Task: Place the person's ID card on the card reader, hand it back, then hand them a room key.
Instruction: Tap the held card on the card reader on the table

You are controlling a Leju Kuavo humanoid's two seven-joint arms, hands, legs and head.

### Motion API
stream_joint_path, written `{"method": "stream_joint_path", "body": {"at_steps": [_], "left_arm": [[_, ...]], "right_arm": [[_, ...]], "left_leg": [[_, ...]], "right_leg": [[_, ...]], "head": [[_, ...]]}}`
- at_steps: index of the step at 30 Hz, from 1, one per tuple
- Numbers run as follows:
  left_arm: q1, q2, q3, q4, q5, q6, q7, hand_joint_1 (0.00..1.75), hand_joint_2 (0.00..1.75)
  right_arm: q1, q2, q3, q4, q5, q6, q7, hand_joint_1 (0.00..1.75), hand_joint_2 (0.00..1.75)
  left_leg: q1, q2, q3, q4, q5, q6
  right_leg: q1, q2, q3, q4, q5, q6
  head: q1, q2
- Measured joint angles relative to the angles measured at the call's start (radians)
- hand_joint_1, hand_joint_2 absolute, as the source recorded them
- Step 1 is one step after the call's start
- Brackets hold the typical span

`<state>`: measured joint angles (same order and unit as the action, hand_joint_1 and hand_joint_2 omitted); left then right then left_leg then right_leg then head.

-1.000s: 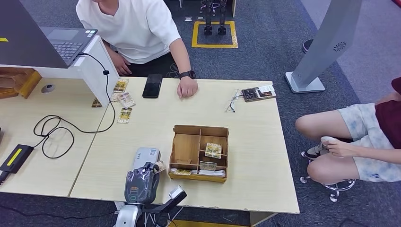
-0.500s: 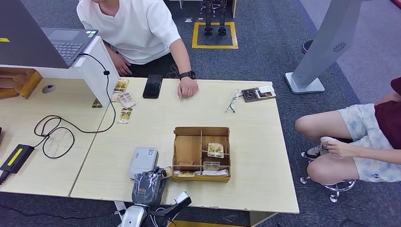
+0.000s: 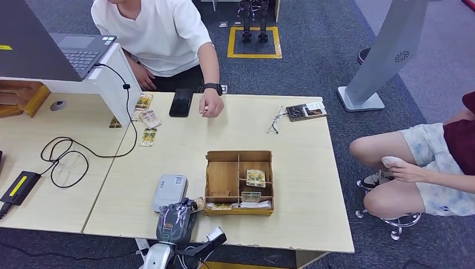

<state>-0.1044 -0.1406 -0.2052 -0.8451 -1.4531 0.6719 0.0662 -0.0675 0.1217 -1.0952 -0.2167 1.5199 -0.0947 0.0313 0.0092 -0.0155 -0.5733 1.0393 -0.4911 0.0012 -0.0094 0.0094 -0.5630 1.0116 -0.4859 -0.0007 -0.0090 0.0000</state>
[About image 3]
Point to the person's left hand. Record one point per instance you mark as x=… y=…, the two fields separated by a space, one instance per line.
x=211 y=105
x=408 y=172

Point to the person's right hand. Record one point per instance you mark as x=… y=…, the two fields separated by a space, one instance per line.
x=146 y=80

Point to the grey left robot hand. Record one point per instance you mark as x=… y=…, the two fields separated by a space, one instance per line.
x=176 y=222

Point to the white round container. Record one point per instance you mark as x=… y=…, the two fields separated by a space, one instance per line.
x=391 y=161

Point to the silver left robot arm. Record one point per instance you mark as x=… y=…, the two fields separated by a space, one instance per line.
x=157 y=258

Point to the person's left forearm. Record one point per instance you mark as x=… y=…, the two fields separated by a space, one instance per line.
x=208 y=67
x=449 y=182

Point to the person's right forearm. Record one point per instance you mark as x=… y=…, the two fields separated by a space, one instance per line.
x=131 y=61

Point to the grey card reader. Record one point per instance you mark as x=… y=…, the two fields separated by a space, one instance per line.
x=169 y=189

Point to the person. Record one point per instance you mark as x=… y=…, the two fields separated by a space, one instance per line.
x=438 y=193
x=159 y=37

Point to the wooden divided card box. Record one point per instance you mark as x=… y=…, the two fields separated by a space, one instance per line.
x=222 y=176

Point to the black wristwatch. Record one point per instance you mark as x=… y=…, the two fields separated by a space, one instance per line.
x=212 y=87

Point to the silver floor socket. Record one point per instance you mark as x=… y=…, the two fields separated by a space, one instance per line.
x=225 y=89

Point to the black smartphone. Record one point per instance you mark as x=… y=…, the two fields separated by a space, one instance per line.
x=181 y=103

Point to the white laptop stand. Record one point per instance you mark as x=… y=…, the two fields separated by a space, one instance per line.
x=113 y=83

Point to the white black sneaker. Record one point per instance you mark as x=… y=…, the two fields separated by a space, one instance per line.
x=373 y=180

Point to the white power strip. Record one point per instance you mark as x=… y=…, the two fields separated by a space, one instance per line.
x=142 y=245

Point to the chrome stool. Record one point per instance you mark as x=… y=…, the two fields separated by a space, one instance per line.
x=396 y=233

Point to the yellow floor tape square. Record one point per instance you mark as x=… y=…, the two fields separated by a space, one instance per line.
x=254 y=56

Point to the black humanoid robot leg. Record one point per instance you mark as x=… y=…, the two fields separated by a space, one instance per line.
x=246 y=37
x=262 y=37

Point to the white paper slips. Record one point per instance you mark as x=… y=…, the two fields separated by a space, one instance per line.
x=254 y=204

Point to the black product package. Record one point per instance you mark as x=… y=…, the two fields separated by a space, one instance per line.
x=297 y=112

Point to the grey round desk grommet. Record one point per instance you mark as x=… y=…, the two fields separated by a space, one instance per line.
x=58 y=105

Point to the dark grey laptop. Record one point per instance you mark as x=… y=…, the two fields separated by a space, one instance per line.
x=29 y=46

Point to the black purple round base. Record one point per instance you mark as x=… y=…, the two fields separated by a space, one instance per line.
x=363 y=56

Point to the grey kiosk stand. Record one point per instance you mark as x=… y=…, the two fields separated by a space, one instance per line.
x=389 y=48

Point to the wooden storage box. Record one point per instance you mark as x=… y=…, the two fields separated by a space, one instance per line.
x=22 y=98

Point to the beige desk leg panel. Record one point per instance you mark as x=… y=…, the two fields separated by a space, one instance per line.
x=308 y=260

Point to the black power adapter yellow label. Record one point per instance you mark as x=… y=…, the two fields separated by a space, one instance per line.
x=20 y=187

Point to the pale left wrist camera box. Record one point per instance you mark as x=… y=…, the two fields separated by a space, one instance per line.
x=216 y=234

